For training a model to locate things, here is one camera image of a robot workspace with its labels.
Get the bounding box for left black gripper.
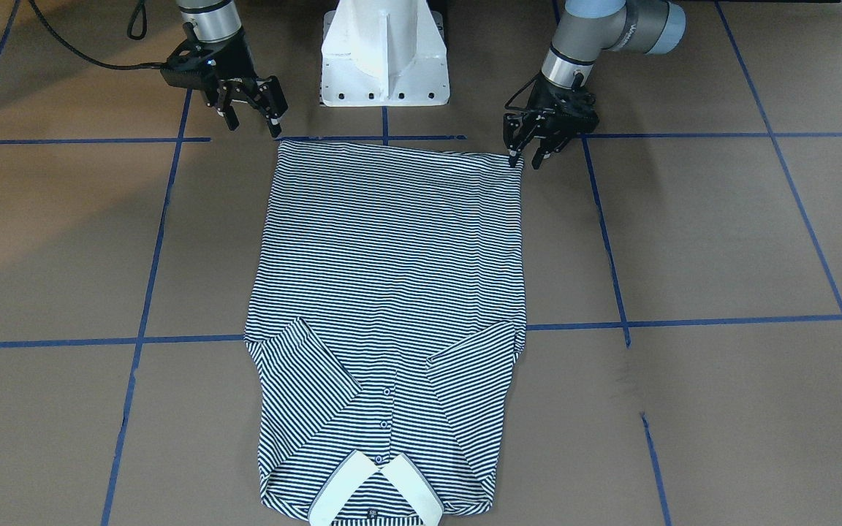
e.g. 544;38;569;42
502;73;599;170

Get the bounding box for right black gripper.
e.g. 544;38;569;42
161;28;288;139

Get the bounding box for striped polo shirt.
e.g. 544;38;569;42
244;141;527;525

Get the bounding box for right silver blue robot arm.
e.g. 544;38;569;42
161;1;288;139

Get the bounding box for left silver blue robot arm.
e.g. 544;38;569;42
502;1;687;169

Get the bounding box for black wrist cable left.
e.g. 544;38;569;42
503;77;546;114

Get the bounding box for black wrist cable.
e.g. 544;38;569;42
503;77;546;114
26;0;173;72

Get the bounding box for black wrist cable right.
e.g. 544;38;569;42
26;0;173;72

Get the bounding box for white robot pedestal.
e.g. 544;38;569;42
319;1;451;107

